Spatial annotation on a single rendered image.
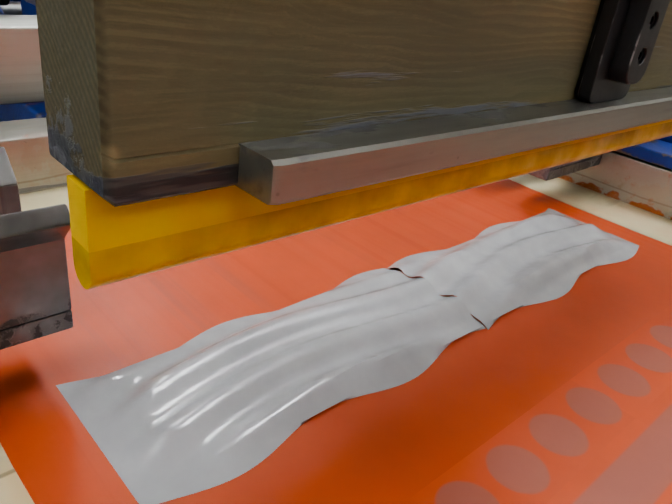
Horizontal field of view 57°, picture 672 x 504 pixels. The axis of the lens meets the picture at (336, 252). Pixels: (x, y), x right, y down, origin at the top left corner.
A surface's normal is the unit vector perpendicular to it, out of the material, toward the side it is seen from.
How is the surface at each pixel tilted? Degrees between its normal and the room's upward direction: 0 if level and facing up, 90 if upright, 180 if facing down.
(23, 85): 90
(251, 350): 27
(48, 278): 90
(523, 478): 0
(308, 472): 0
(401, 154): 90
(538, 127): 90
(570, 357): 0
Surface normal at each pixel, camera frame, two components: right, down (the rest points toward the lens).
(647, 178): -0.74, 0.23
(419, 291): 0.44, -0.51
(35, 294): 0.67, 0.41
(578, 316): 0.11, -0.88
